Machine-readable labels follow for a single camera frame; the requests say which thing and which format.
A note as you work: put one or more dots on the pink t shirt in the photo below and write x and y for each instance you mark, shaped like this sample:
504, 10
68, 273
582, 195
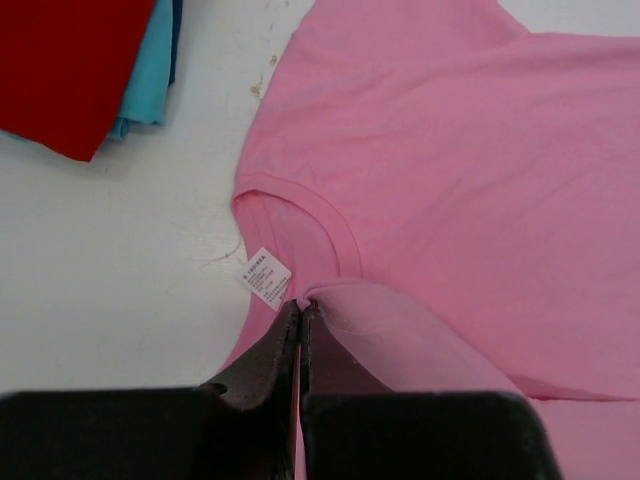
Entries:
460, 196

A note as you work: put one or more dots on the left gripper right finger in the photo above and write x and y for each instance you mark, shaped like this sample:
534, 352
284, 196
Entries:
347, 415

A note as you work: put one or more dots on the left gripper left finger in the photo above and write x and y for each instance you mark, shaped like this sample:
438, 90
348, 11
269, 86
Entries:
250, 430

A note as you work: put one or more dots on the dark blue folded t shirt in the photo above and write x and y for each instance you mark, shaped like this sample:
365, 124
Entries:
177, 13

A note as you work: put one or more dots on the red folded t shirt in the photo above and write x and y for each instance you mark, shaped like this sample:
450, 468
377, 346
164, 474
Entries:
65, 66

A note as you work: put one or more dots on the teal folded t shirt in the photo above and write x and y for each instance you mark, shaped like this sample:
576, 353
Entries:
145, 97

